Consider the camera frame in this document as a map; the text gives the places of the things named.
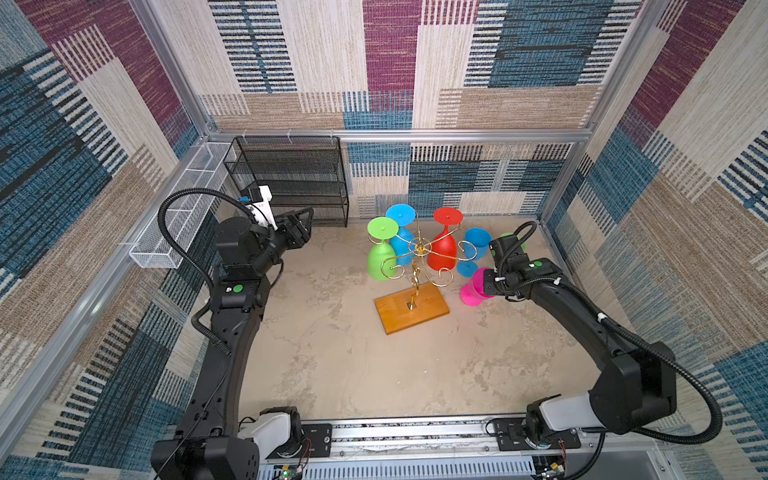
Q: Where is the green wine glass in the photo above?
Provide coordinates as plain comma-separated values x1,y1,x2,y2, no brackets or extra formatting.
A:
367,217,399,281
499,233,525,253

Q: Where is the black wire shelf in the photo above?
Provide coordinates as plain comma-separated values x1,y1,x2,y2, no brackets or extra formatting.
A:
224,136,349,227

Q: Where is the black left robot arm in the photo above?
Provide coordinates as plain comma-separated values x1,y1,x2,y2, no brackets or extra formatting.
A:
150,188,314,479

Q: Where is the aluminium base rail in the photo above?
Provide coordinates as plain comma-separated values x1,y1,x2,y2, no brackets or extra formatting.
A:
257,413,684,479

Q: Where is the wooden rack base with gold wire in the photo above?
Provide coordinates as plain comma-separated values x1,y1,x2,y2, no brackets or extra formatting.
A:
374,207,466,334

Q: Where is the pink wine glass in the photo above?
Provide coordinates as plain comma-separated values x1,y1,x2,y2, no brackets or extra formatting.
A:
460,268,492,307

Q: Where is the green wine glass front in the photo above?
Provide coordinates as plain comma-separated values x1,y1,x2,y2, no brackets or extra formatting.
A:
499,233,525,253

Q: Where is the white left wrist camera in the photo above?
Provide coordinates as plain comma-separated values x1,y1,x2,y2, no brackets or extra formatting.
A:
239,185,277,229

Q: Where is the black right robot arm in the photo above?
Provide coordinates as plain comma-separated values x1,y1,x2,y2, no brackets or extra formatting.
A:
482,221,723,446

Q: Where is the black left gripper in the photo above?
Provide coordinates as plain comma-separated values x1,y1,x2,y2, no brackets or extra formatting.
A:
250,207,311,281

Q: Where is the white wire basket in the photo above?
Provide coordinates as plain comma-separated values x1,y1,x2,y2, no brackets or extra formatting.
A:
129,142,229,269

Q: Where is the blue wine glass back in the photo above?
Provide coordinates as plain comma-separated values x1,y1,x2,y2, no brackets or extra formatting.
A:
386,204,416,266

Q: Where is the red wine glass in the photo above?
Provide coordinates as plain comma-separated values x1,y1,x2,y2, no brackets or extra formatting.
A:
427,207,463,271

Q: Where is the light blue wine glass front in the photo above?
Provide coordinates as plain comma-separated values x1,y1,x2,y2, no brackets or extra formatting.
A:
457,228,492,278

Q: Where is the green wine glass back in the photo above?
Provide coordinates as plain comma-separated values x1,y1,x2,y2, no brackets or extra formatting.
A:
367,217,399,281

